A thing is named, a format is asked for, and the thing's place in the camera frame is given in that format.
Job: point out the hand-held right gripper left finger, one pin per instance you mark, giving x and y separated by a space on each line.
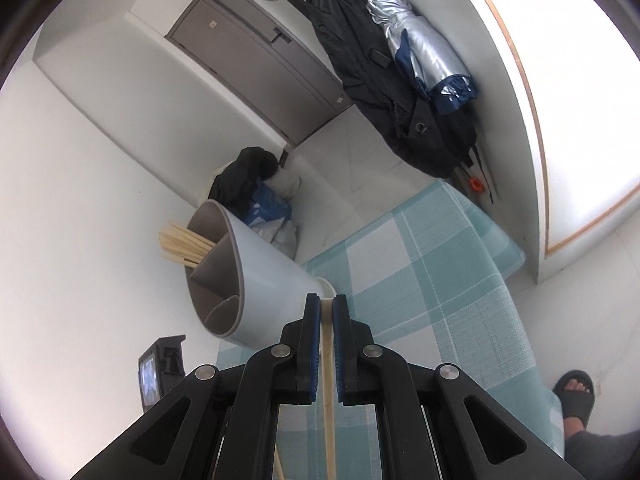
316 345

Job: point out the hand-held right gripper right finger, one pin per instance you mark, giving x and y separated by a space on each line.
339 345

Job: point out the pale slender chopstick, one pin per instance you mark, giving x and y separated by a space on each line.
328 410
279 467

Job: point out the grey white utensil holder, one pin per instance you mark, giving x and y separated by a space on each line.
270 285

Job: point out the bundle of wooden chopsticks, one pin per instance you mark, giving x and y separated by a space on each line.
185 247

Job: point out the teal checked tablecloth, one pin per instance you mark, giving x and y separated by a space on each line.
425 285

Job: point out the grey plastic parcel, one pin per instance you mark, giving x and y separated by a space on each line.
289 241

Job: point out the white plastic parcel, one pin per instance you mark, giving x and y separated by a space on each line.
265 229

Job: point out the blue cardboard box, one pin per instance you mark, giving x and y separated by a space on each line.
267 202

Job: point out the white sack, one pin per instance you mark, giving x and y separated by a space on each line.
287 182

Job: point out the black jacket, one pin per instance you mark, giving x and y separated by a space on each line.
240 175

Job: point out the black slipper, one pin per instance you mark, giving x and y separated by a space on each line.
575 404

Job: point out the foot in black sandal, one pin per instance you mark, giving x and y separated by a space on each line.
595 455

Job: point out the black backpack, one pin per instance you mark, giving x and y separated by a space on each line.
360 60

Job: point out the silver folded umbrella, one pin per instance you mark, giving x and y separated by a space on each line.
425 55

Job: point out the grey entrance door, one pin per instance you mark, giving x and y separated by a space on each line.
250 45

